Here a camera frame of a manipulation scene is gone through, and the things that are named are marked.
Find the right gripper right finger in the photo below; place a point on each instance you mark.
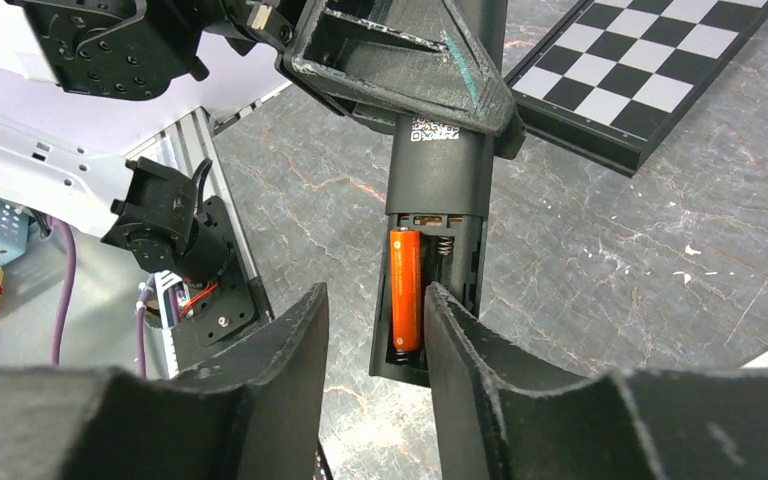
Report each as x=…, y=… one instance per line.
x=503, y=413

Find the checkered chess board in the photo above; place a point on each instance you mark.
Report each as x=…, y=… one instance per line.
x=612, y=78

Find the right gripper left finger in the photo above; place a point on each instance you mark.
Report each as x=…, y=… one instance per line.
x=251, y=411

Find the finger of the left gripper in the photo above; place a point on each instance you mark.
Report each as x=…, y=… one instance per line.
x=439, y=60

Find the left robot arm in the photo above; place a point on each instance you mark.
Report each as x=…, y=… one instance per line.
x=148, y=209

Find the black remote control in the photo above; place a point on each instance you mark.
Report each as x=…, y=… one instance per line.
x=434, y=252

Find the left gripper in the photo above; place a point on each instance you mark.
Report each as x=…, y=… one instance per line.
x=133, y=50

